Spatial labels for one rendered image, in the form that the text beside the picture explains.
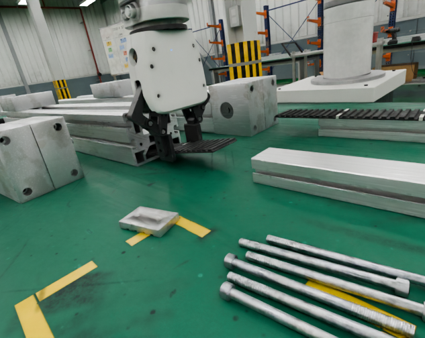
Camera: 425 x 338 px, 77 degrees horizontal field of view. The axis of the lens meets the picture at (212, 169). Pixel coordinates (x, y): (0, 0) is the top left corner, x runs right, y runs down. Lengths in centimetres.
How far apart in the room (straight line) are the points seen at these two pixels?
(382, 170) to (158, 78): 26
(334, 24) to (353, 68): 12
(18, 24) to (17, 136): 1572
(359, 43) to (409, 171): 60
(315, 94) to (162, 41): 49
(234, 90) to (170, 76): 17
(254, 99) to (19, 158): 37
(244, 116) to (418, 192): 32
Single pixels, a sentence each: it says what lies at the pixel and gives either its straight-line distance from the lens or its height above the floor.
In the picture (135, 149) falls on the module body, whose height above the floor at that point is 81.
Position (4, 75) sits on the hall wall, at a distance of 1566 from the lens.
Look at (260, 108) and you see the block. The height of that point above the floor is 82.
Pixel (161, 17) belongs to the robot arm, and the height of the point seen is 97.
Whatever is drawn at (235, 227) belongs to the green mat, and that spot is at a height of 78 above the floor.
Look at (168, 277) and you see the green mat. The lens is 21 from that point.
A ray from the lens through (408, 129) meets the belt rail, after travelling 45.
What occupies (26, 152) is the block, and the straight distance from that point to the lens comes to 42.
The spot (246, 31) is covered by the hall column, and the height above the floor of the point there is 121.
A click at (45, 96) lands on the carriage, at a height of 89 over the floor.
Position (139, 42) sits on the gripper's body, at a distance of 36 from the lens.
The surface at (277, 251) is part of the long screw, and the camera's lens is 20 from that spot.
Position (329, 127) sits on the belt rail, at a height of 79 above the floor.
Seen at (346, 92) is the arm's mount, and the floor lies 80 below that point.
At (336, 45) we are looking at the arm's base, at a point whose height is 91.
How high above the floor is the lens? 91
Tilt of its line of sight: 21 degrees down
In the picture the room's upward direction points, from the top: 9 degrees counter-clockwise
